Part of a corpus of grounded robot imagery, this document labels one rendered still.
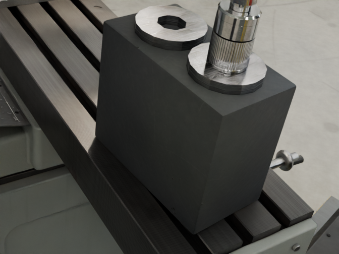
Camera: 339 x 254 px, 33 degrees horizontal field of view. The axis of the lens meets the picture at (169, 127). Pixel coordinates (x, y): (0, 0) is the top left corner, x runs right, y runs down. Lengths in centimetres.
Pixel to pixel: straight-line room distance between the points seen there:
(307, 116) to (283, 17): 96
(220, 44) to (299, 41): 265
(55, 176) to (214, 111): 55
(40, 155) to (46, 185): 10
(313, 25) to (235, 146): 285
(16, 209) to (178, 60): 54
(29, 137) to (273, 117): 48
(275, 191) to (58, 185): 46
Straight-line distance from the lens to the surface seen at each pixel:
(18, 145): 101
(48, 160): 102
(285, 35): 329
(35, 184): 108
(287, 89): 66
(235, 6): 61
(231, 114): 60
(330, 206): 164
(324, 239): 127
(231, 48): 62
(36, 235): 119
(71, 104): 89
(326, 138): 258
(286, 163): 152
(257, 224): 75
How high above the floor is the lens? 147
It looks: 38 degrees down
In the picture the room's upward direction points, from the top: 10 degrees clockwise
